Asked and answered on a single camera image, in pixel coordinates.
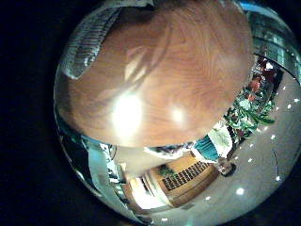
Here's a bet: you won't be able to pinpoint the white red-striped shirt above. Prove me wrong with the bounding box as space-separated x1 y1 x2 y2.
60 0 155 80

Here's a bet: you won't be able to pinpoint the small potted plant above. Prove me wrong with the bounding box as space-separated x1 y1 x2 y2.
157 164 177 179

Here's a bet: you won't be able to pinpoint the teal cloth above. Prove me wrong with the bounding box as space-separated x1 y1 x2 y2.
193 135 220 162

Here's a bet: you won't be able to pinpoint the person in white shirt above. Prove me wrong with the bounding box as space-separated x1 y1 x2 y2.
207 124 238 177

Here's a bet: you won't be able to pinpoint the wooden counter with black lattice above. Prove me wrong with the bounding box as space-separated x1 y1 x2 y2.
150 155 220 209

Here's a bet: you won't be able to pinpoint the green leafy plants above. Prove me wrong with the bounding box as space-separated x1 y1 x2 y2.
225 89 277 139

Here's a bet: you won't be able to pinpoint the red flower decoration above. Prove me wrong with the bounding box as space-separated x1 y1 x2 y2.
246 58 277 96

